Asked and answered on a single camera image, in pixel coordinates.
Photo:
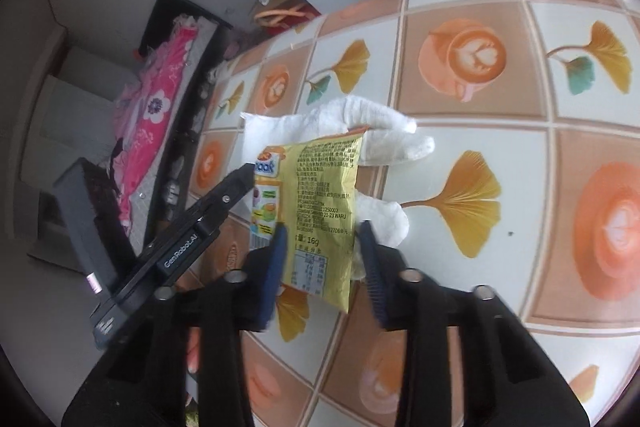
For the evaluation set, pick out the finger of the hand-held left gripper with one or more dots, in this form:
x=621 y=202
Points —
x=230 y=192

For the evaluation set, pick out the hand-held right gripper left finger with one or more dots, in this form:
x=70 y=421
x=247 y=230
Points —
x=274 y=272

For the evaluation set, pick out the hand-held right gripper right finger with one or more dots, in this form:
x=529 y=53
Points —
x=372 y=277

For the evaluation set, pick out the yellow snack packet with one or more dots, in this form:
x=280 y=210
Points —
x=320 y=187

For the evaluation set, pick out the white tissue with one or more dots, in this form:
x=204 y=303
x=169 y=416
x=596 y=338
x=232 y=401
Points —
x=350 y=112

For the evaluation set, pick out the pink floral blanket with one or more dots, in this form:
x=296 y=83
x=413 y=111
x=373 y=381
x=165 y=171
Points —
x=160 y=102

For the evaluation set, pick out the table with patterned cloth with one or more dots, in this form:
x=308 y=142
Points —
x=475 y=147

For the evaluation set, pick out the red gift bag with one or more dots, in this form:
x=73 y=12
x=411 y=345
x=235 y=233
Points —
x=287 y=18

